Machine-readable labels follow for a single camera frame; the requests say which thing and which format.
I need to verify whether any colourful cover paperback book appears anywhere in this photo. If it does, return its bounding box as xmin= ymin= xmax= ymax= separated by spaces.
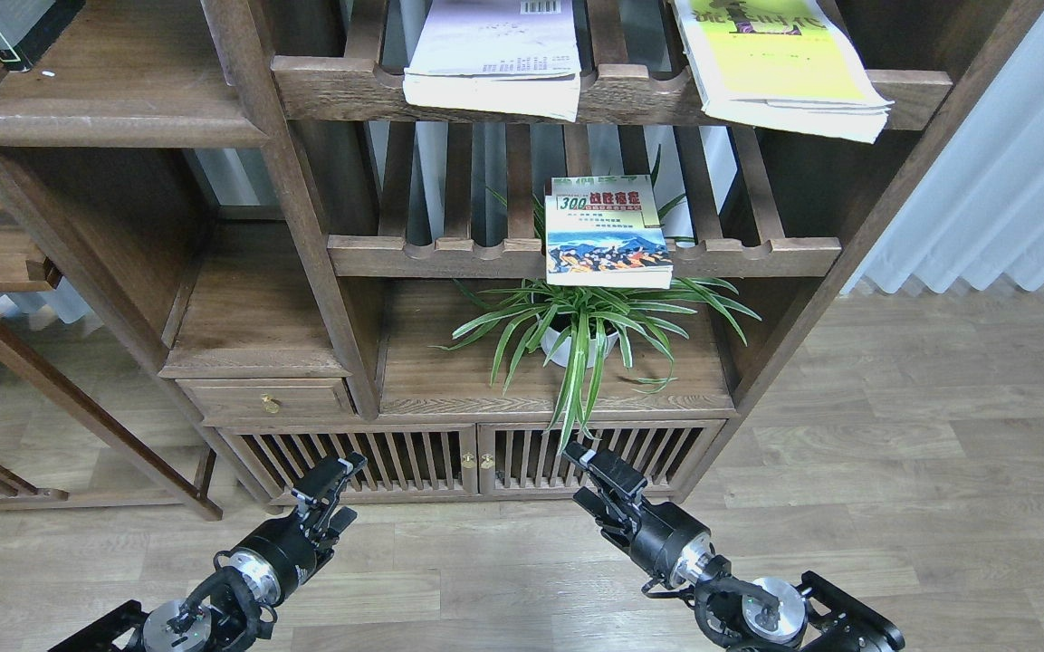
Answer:
xmin=545 ymin=174 xmax=674 ymax=289

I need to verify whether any yellow green magazine stack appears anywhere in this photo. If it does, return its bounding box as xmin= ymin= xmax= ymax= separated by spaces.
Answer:
xmin=673 ymin=1 xmax=893 ymax=144

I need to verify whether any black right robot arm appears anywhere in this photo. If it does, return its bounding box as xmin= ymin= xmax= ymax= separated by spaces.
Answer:
xmin=562 ymin=442 xmax=905 ymax=651

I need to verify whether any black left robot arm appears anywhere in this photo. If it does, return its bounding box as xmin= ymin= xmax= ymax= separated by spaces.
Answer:
xmin=54 ymin=451 xmax=366 ymax=651

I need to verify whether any white pleated curtain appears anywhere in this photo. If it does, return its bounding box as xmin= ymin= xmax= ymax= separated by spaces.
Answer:
xmin=843 ymin=13 xmax=1044 ymax=294

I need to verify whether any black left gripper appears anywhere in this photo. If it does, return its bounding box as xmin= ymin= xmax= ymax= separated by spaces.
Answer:
xmin=233 ymin=451 xmax=367 ymax=583

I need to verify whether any dark wooden bookshelf cabinet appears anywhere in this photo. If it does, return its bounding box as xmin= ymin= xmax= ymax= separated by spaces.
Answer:
xmin=0 ymin=1 xmax=1044 ymax=503

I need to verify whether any white plant pot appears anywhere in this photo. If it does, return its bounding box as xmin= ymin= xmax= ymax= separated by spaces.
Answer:
xmin=540 ymin=325 xmax=619 ymax=369

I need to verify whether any dark book top left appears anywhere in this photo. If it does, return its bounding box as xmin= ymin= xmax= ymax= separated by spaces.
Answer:
xmin=0 ymin=0 xmax=84 ymax=72

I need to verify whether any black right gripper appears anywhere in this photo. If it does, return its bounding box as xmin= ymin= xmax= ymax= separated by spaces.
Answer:
xmin=563 ymin=442 xmax=714 ymax=589

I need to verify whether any white lavender book stack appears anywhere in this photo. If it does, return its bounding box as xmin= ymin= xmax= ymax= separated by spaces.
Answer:
xmin=402 ymin=1 xmax=582 ymax=122

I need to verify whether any brass drawer knob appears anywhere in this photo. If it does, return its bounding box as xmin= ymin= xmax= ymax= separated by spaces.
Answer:
xmin=260 ymin=395 xmax=281 ymax=414

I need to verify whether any green spider plant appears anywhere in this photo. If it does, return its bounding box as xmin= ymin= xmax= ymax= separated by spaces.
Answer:
xmin=437 ymin=145 xmax=762 ymax=455

